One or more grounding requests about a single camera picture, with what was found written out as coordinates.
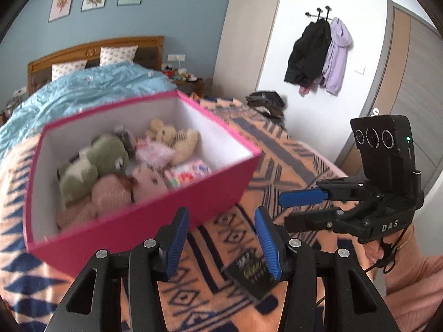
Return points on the black wall coat hooks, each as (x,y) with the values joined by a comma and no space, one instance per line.
(319,11)

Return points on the pink cardboard box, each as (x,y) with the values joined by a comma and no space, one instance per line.
(138,221)

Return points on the floral tissue pack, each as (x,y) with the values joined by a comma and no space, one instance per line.
(188,173)

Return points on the wooden bedside table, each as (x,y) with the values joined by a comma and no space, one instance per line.
(188,83)
(15,102)

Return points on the wooden headboard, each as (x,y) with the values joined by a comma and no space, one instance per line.
(145,46)

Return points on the beige teddy bear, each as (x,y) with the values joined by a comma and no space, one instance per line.
(188,143)

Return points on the dark clothes pile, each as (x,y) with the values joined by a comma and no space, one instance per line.
(264,101)

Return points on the white wall switch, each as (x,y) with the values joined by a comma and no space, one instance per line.
(359,70)

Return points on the grey brown plush toy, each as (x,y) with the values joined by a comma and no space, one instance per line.
(126,138)

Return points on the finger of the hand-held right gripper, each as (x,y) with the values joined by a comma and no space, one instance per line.
(311,221)
(301,197)

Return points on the pink knitted plush toy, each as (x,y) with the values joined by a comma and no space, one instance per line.
(114,193)

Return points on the pink garment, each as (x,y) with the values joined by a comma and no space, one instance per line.
(306,90)

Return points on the small black box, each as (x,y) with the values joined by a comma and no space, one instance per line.
(249,276)

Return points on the fluffy pink plush toy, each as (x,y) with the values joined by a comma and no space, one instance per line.
(154,152)

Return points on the orange patterned blanket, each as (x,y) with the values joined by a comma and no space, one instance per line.
(294,159)

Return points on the light blue quilt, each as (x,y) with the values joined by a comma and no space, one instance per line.
(86,86)

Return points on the white wall socket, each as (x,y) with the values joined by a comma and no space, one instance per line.
(175,57)

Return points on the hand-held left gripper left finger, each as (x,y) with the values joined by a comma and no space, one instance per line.
(176,245)

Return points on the grey framed door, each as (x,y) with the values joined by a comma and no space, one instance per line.
(408,76)

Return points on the green and white plush toy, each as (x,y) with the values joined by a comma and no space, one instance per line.
(107,152)

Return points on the white dotted pillow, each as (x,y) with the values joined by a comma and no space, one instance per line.
(117,55)
(69,69)

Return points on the purple hoodie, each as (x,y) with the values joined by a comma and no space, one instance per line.
(335,62)

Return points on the person's right hand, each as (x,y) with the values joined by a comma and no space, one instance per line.
(375,250)

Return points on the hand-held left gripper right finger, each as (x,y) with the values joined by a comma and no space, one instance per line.
(268,245)

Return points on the black jacket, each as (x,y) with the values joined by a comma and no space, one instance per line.
(306,58)

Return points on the person's right forearm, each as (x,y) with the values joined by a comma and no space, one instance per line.
(415,283)

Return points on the beige wardrobe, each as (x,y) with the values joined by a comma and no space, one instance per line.
(242,41)

